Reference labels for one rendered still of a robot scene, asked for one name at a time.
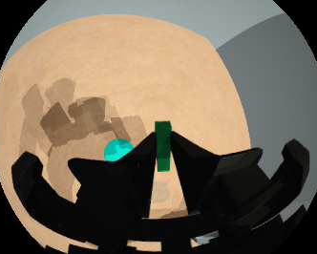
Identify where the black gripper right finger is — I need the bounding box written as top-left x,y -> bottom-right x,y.
170,131 -> 263,216

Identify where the green rectangular post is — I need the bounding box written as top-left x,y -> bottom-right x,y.
155,122 -> 173,173

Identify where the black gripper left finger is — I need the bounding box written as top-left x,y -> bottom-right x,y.
67,131 -> 156,219

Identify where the cyan circle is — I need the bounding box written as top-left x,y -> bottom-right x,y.
104,138 -> 133,161

